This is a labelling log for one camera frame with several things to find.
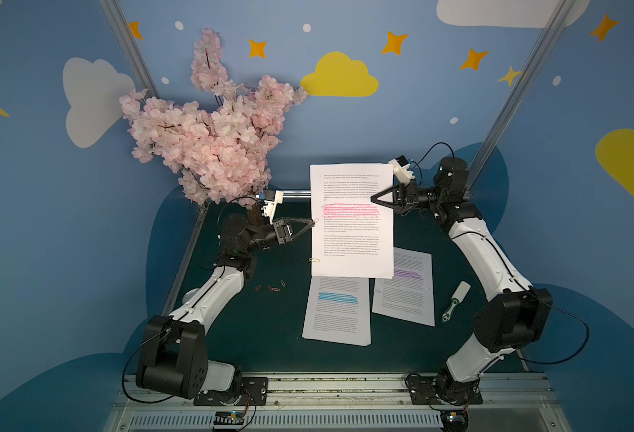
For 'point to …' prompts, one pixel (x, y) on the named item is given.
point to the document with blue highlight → (339, 310)
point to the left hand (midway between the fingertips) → (313, 220)
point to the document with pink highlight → (351, 235)
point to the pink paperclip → (283, 283)
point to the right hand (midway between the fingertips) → (378, 201)
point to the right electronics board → (455, 420)
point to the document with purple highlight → (409, 294)
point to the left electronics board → (229, 418)
